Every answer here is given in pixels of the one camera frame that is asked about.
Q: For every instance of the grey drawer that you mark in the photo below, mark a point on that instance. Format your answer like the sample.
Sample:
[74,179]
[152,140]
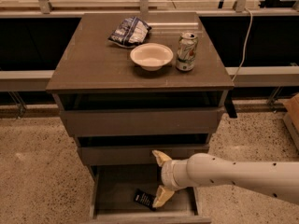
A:
[141,121]
[114,191]
[95,156]

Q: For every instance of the green white soda can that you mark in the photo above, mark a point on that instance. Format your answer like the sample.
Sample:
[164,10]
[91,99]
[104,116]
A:
[187,46]

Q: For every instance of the white bowl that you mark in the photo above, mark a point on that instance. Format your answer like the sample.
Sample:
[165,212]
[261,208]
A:
[151,56]

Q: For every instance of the cardboard box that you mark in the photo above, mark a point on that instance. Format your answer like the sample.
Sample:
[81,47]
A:
[291,118]

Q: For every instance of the black rxbar chocolate bar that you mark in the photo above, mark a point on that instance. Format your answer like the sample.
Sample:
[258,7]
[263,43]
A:
[144,199]

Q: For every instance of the grey top drawer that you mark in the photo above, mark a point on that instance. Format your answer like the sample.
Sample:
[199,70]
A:
[141,121]

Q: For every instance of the grey drawer cabinet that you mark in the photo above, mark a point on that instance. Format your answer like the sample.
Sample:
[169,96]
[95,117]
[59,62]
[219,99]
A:
[95,74]

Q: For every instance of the grey middle drawer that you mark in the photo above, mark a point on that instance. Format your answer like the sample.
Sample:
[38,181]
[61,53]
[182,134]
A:
[95,156]

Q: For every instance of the metal window railing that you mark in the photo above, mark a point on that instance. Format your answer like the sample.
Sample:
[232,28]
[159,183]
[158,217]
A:
[143,3]

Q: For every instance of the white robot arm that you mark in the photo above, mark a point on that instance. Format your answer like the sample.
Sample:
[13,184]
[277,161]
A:
[277,179]

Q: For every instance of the grey bottom drawer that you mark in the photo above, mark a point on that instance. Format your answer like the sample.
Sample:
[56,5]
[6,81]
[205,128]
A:
[114,191]

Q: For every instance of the blue white chip bag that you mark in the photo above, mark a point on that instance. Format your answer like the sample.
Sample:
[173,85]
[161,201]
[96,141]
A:
[130,33]

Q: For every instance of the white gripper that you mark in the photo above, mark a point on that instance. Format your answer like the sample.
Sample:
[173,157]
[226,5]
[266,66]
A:
[167,174]

